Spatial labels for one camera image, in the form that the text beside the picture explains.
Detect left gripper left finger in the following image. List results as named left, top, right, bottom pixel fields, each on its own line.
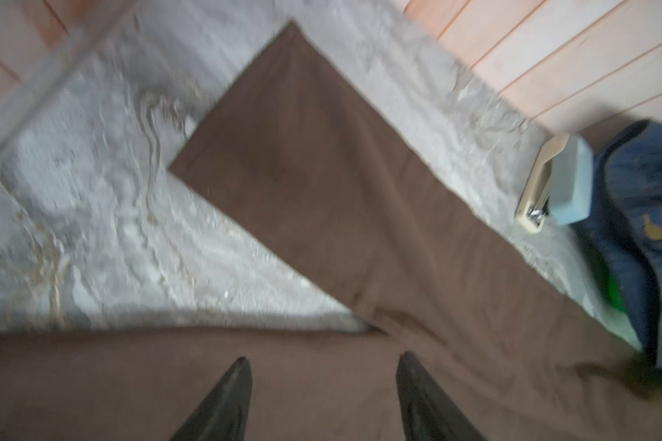
left=170, top=358, right=253, bottom=441

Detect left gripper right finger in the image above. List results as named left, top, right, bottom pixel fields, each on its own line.
left=396, top=352, right=485, bottom=441

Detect brown trousers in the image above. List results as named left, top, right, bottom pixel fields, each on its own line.
left=0, top=23, right=662, bottom=440

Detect green plastic basket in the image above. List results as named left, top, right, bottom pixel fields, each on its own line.
left=588, top=248, right=626, bottom=313

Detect dark blue denim jeans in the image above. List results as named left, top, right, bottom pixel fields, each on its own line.
left=581, top=119, right=662, bottom=369

